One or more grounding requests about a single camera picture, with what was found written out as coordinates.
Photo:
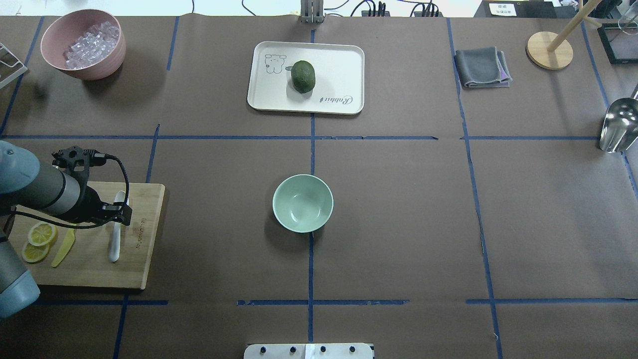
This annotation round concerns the white pedestal base plate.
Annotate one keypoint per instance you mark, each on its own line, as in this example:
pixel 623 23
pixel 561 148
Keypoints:
pixel 310 351

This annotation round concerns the wooden cutting board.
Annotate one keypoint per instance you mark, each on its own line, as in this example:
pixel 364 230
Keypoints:
pixel 88 264

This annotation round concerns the pink bowl with ice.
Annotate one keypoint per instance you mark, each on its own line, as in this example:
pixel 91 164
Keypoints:
pixel 86 44

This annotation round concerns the wooden mug tree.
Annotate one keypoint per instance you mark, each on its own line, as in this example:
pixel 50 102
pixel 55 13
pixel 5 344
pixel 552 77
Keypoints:
pixel 551 50

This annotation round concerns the lemon slice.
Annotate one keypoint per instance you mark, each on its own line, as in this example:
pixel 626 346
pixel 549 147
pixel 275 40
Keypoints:
pixel 41 234
pixel 34 254

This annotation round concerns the steel ice scoop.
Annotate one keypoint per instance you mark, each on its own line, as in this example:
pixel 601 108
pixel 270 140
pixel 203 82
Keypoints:
pixel 620 125

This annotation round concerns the green ceramic bowl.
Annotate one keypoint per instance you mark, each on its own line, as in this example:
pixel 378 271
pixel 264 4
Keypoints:
pixel 303 203

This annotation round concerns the lemon slice lower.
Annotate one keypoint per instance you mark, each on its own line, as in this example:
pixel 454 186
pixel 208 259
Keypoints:
pixel 34 254

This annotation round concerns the black usb hub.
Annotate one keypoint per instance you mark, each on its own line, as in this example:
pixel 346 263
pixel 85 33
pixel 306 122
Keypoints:
pixel 375 8

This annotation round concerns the green avocado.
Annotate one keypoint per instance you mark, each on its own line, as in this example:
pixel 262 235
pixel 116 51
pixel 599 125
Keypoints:
pixel 303 76

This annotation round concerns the lemon slice upper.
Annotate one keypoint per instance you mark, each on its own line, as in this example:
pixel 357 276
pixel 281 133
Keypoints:
pixel 41 234

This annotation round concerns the yellow plastic knife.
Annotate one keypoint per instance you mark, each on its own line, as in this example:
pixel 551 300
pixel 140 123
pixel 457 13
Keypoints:
pixel 64 249

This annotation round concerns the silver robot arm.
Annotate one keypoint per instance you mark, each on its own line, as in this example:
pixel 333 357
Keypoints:
pixel 60 190

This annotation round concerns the folded grey cloth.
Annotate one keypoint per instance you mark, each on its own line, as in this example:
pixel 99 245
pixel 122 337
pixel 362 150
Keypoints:
pixel 482 68

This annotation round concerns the black metal tray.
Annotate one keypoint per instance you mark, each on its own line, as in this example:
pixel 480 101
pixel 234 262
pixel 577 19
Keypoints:
pixel 620 47

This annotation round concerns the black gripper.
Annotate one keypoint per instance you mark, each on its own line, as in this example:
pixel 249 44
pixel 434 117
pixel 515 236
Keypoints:
pixel 89 202

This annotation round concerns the aluminium frame post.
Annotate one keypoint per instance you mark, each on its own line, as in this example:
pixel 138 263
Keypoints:
pixel 312 11

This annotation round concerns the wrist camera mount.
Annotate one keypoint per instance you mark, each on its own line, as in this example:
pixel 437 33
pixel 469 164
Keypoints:
pixel 76 159

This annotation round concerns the white rabbit tray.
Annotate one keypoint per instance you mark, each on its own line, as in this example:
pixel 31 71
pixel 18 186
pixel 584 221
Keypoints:
pixel 339 73

